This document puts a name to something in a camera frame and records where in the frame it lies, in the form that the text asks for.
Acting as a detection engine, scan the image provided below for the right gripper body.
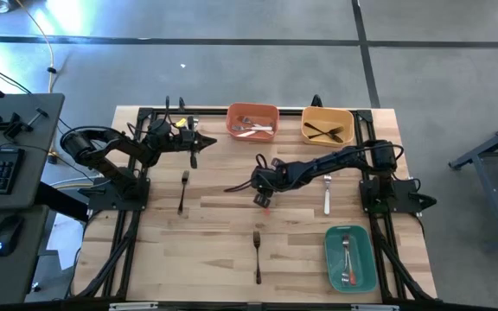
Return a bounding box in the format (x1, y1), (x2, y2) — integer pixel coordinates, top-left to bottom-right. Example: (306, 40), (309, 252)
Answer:
(251, 166), (279, 198)

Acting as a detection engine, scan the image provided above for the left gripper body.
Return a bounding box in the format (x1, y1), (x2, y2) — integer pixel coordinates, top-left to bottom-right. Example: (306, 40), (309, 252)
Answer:
(169, 128), (199, 151)

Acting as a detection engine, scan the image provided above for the white-handled fork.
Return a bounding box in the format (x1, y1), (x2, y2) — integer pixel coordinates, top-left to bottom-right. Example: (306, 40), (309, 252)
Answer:
(322, 174), (333, 216)
(231, 124), (275, 133)
(235, 115), (259, 139)

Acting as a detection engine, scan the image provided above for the orange plastic bin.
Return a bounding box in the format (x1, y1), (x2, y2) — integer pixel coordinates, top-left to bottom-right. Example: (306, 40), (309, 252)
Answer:
(225, 102), (281, 143)

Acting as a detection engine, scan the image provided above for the yellow plastic bin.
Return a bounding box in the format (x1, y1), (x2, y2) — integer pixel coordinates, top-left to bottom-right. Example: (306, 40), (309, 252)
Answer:
(300, 105), (356, 148)

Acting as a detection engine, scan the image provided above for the teal plastic bin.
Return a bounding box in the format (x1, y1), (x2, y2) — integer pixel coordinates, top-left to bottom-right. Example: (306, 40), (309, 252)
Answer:
(322, 224), (379, 295)

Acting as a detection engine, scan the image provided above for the grey desk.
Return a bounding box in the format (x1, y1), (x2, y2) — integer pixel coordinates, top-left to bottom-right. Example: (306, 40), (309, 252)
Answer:
(0, 92), (67, 308)

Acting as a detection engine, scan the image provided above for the black desk clamp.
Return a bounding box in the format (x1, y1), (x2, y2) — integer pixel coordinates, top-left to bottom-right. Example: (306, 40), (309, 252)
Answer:
(0, 106), (50, 140)

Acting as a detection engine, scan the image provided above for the black computer mouse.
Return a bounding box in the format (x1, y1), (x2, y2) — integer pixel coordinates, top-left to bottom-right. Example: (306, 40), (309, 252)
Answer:
(0, 214), (26, 258)

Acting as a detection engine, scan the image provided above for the grey metal cart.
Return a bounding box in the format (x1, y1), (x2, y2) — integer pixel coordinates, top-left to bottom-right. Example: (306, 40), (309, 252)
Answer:
(447, 111), (498, 252)

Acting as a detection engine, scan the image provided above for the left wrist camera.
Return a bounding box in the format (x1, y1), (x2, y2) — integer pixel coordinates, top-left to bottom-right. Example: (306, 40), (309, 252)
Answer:
(147, 118), (173, 139)

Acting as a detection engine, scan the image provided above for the black aluminium table frame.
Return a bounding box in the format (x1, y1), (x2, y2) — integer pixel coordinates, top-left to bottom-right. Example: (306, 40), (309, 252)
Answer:
(65, 105), (439, 303)

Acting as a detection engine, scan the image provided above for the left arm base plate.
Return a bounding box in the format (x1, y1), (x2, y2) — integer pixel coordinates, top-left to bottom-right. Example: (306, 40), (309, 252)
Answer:
(86, 176), (151, 213)

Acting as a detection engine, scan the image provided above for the orange-handled silver fork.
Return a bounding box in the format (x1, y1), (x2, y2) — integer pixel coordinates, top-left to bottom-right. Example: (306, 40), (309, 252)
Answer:
(344, 235), (358, 286)

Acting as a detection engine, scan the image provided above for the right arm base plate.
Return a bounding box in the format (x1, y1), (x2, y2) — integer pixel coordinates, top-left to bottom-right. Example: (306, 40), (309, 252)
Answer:
(358, 175), (424, 216)

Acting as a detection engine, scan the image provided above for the yellow cable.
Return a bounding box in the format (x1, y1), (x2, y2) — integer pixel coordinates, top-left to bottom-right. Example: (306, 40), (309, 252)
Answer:
(14, 0), (58, 94)

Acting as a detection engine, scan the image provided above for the silver metal bracket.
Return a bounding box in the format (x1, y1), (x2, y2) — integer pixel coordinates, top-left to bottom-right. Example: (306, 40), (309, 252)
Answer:
(351, 304), (401, 311)
(108, 301), (159, 311)

